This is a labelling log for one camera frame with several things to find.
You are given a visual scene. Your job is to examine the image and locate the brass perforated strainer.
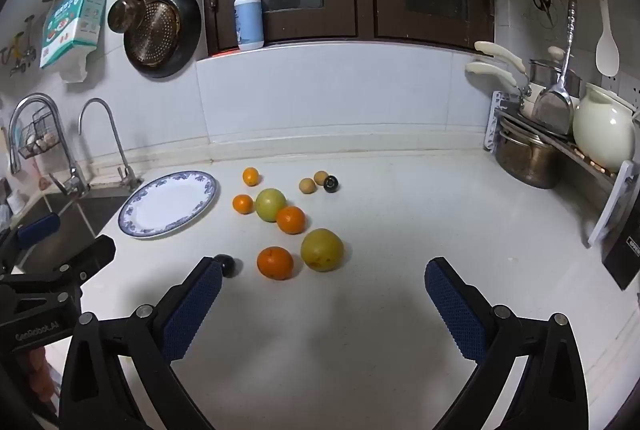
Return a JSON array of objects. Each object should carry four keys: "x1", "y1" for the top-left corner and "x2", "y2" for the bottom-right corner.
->
[{"x1": 125, "y1": 0, "x2": 180, "y2": 67}]

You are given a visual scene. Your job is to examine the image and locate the large yellow citrus fruit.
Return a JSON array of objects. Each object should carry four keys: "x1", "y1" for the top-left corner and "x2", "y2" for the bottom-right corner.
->
[{"x1": 300, "y1": 228, "x2": 345, "y2": 273}]

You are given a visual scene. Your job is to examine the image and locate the slim chrome faucet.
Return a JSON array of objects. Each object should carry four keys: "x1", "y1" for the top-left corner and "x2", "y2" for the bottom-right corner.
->
[{"x1": 78, "y1": 98, "x2": 143, "y2": 188}]

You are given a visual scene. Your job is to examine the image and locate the white wall socket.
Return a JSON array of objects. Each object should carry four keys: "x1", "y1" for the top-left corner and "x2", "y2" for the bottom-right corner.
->
[{"x1": 600, "y1": 72, "x2": 640, "y2": 106}]

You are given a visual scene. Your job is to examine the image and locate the cream handled knife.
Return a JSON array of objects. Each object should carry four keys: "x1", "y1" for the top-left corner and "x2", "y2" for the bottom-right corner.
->
[
  {"x1": 465, "y1": 62, "x2": 521, "y2": 89},
  {"x1": 474, "y1": 41, "x2": 529, "y2": 74}
]

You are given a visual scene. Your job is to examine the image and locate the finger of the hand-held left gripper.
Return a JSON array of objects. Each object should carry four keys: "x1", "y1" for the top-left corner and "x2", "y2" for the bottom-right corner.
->
[
  {"x1": 0, "y1": 211, "x2": 62, "y2": 273},
  {"x1": 47, "y1": 234, "x2": 117, "y2": 297}
]

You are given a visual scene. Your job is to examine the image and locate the steel spatula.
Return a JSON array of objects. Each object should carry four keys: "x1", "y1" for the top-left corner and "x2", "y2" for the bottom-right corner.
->
[{"x1": 531, "y1": 0, "x2": 579, "y2": 136}]

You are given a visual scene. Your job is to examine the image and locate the large steel pot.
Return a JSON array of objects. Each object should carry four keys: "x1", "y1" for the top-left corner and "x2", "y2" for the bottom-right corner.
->
[{"x1": 492, "y1": 117, "x2": 566, "y2": 189}]

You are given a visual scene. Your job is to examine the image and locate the large chrome faucet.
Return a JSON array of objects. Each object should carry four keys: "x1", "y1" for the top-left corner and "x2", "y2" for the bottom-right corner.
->
[{"x1": 8, "y1": 93, "x2": 91, "y2": 197}]

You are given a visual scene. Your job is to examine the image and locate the wire sink basket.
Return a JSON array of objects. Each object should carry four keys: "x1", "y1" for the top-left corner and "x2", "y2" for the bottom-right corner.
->
[{"x1": 17, "y1": 109, "x2": 59, "y2": 159}]

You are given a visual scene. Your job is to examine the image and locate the steel dish rack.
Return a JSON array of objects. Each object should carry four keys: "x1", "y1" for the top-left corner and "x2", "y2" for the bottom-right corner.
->
[{"x1": 484, "y1": 90, "x2": 640, "y2": 247}]

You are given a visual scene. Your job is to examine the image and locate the blue white pump bottle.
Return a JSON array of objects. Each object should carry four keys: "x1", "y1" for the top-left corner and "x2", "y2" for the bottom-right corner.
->
[{"x1": 233, "y1": 0, "x2": 265, "y2": 52}]

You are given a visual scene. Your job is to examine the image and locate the green white bag box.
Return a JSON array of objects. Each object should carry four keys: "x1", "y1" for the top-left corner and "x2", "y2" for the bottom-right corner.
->
[{"x1": 40, "y1": 0, "x2": 109, "y2": 70}]

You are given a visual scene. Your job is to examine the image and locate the black scissors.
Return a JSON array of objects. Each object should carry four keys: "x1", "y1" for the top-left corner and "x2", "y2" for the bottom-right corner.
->
[{"x1": 532, "y1": 0, "x2": 555, "y2": 29}]

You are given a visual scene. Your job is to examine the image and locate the white ceramic pitcher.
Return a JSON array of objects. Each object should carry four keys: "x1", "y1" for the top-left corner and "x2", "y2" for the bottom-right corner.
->
[{"x1": 572, "y1": 83, "x2": 639, "y2": 173}]

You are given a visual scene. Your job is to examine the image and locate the black cleaver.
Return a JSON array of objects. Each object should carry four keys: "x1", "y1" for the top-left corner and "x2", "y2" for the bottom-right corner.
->
[{"x1": 602, "y1": 210, "x2": 640, "y2": 292}]

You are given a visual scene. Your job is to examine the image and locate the large orange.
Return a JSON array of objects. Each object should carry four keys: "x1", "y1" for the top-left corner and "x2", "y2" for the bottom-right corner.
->
[
  {"x1": 257, "y1": 246, "x2": 295, "y2": 281},
  {"x1": 276, "y1": 205, "x2": 307, "y2": 236}
]

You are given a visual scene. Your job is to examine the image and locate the white rice paddle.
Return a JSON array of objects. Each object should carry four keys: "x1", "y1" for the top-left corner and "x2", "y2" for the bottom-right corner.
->
[{"x1": 595, "y1": 0, "x2": 621, "y2": 77}]

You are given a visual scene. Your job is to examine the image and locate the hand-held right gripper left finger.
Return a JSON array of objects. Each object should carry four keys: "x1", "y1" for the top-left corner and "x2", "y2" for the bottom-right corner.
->
[{"x1": 54, "y1": 256, "x2": 224, "y2": 430}]

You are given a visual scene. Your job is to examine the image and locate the greenish citrus fruit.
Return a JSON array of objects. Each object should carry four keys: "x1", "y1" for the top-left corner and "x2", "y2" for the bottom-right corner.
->
[{"x1": 255, "y1": 188, "x2": 288, "y2": 223}]

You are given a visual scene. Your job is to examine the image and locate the steel sink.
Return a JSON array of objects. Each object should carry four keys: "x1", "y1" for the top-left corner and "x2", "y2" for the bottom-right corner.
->
[{"x1": 0, "y1": 189, "x2": 130, "y2": 272}]

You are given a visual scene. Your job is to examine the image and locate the small steel lidded pot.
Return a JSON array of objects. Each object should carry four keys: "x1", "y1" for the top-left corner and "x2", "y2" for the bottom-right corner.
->
[{"x1": 529, "y1": 59, "x2": 584, "y2": 97}]

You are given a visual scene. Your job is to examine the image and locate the blue patterned white plate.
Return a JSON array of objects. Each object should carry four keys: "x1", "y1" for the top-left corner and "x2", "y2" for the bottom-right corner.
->
[{"x1": 118, "y1": 170, "x2": 221, "y2": 241}]

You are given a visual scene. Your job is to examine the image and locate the black frying pan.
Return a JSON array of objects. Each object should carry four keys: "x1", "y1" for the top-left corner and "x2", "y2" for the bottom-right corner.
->
[{"x1": 123, "y1": 0, "x2": 202, "y2": 79}]

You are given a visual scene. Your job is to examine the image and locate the person's left hand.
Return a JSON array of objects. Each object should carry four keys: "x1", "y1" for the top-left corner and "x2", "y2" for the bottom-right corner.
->
[{"x1": 17, "y1": 345, "x2": 62, "y2": 426}]

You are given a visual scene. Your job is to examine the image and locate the yellow bicycle wall hook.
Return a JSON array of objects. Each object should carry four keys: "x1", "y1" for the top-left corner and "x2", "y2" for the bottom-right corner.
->
[{"x1": 0, "y1": 14, "x2": 39, "y2": 77}]

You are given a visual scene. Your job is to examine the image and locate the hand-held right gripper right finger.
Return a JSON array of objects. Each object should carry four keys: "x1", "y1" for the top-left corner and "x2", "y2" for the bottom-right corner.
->
[{"x1": 424, "y1": 256, "x2": 592, "y2": 430}]

